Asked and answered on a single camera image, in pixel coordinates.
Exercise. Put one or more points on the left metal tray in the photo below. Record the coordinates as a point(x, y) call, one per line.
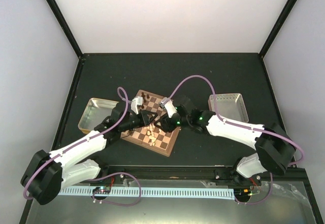
point(95, 112)

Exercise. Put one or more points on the white slotted cable duct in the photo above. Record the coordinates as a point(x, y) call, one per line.
point(150, 192)

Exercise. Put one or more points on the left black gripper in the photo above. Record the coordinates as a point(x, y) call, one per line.
point(144, 120)

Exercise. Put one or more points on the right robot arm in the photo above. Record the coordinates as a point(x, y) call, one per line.
point(273, 151)

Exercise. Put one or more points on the black mounting rail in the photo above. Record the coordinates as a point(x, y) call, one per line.
point(220, 175)

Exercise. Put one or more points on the right metal tray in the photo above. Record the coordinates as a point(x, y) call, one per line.
point(232, 106)

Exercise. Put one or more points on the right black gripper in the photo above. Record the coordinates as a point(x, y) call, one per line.
point(166, 126)

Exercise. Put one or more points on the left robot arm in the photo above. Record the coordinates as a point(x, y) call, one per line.
point(50, 172)

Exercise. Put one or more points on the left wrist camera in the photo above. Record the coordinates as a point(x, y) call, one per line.
point(136, 103)

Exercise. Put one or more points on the wooden chess board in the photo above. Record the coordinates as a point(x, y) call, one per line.
point(151, 137)

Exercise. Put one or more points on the metal tray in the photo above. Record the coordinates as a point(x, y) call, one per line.
point(95, 112)
point(232, 106)

